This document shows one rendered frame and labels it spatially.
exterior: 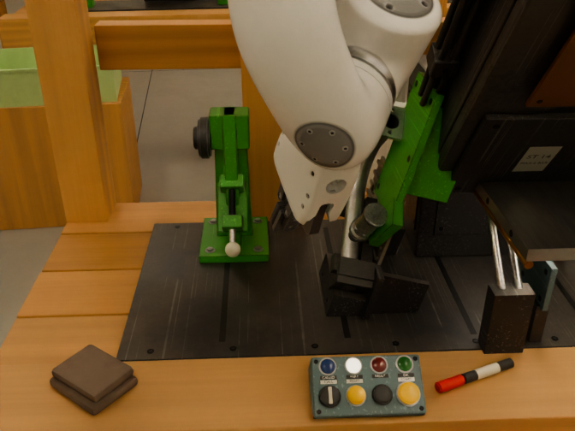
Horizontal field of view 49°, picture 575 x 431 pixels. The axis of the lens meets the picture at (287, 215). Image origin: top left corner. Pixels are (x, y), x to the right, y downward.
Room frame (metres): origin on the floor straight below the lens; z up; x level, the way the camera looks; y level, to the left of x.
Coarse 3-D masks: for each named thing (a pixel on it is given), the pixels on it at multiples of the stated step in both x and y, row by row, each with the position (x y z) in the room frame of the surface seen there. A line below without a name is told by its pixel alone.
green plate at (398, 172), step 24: (432, 96) 0.85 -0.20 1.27; (408, 120) 0.91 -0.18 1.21; (432, 120) 0.83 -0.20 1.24; (408, 144) 0.87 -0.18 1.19; (432, 144) 0.84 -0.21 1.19; (384, 168) 0.93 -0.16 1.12; (408, 168) 0.83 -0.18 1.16; (432, 168) 0.84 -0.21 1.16; (384, 192) 0.89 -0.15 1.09; (408, 192) 0.84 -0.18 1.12; (432, 192) 0.84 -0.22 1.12
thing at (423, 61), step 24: (408, 96) 1.16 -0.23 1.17; (456, 192) 1.00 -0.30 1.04; (408, 216) 1.07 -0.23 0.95; (432, 216) 1.00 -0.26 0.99; (456, 216) 1.00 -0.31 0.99; (480, 216) 1.01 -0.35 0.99; (432, 240) 1.00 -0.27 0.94; (456, 240) 1.01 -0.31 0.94; (480, 240) 1.01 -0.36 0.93; (504, 240) 1.01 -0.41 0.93
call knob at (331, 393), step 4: (324, 388) 0.62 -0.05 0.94; (328, 388) 0.62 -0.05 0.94; (332, 388) 0.62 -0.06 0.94; (336, 388) 0.62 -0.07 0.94; (324, 392) 0.61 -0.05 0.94; (328, 392) 0.61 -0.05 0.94; (332, 392) 0.61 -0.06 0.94; (336, 392) 0.61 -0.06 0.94; (320, 396) 0.61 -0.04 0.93; (324, 396) 0.61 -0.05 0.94; (328, 396) 0.61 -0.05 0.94; (332, 396) 0.61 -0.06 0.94; (336, 396) 0.61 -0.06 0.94; (324, 400) 0.61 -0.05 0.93; (328, 400) 0.61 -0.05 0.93; (332, 400) 0.60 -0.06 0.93; (336, 400) 0.61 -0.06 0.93; (328, 404) 0.60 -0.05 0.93; (332, 404) 0.60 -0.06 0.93
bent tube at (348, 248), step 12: (396, 108) 0.94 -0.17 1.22; (396, 120) 0.93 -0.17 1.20; (384, 132) 0.90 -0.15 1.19; (396, 132) 0.91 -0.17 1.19; (372, 156) 0.97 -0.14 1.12; (360, 168) 0.97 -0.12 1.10; (360, 180) 0.97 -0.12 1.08; (360, 192) 0.96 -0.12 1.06; (348, 204) 0.94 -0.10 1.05; (360, 204) 0.94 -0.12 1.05; (348, 216) 0.92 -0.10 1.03; (348, 228) 0.91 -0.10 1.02; (348, 240) 0.89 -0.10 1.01; (348, 252) 0.87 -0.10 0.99
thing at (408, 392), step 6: (402, 384) 0.63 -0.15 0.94; (408, 384) 0.62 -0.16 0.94; (414, 384) 0.63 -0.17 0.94; (402, 390) 0.62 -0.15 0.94; (408, 390) 0.62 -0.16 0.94; (414, 390) 0.62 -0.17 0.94; (402, 396) 0.61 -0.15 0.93; (408, 396) 0.61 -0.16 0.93; (414, 396) 0.61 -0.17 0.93; (402, 402) 0.61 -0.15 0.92; (408, 402) 0.61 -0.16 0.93; (414, 402) 0.61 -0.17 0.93
